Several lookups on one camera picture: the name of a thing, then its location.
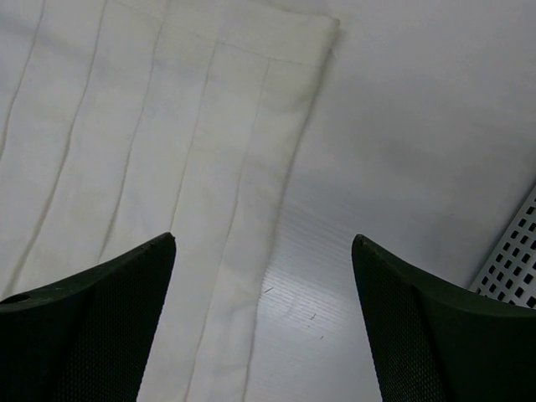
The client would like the white pleated skirt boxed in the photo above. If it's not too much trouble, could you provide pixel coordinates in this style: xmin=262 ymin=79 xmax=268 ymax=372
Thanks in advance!
xmin=1 ymin=1 xmax=339 ymax=401

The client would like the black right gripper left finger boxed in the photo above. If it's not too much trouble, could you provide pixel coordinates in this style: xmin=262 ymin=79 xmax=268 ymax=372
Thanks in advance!
xmin=1 ymin=233 xmax=176 ymax=401

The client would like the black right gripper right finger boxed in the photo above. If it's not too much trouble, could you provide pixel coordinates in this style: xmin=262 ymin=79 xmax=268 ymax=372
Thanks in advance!
xmin=352 ymin=234 xmax=535 ymax=401

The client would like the white plastic basket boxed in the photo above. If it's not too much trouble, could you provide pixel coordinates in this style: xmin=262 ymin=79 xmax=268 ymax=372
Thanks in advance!
xmin=469 ymin=190 xmax=536 ymax=309

